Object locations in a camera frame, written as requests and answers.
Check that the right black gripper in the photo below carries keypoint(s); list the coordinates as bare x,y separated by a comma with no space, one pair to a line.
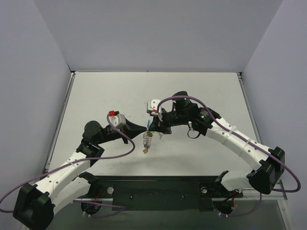
164,121

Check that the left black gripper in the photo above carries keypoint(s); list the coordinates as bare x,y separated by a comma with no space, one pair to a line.
127,131

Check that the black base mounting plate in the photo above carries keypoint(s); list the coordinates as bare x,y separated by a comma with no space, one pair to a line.
163,193

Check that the large keyring blue handle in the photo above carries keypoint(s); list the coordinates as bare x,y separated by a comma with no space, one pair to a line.
147,138

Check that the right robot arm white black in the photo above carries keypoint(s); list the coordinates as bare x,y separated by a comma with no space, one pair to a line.
266,164

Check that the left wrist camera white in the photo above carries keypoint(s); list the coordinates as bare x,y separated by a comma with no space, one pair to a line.
117,119

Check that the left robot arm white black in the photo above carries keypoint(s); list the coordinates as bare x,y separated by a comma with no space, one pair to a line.
37,203

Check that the aluminium rail frame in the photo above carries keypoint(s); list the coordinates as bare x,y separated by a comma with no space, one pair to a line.
90,95

